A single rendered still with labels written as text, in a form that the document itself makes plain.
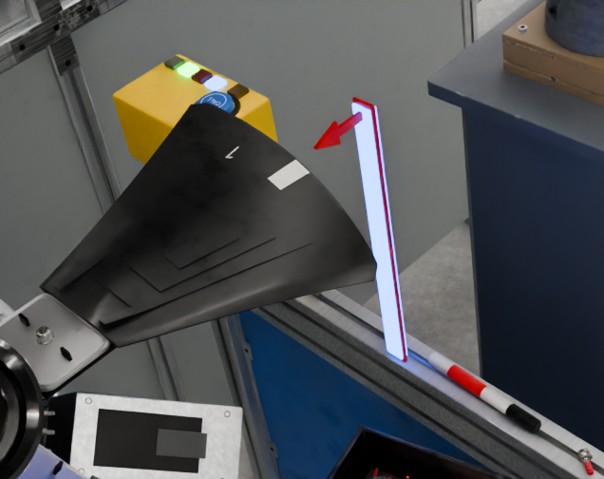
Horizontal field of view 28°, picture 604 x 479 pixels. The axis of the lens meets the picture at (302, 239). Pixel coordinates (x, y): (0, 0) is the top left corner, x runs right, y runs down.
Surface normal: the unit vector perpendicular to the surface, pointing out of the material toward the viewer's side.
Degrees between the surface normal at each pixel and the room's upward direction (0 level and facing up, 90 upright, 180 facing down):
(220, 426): 50
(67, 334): 0
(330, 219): 23
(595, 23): 72
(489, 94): 0
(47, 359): 0
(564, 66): 90
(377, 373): 90
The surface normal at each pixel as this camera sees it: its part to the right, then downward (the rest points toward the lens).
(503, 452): -0.71, 0.54
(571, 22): -0.77, 0.25
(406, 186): 0.69, 0.41
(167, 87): -0.14, -0.74
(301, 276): 0.20, -0.58
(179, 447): 0.44, -0.17
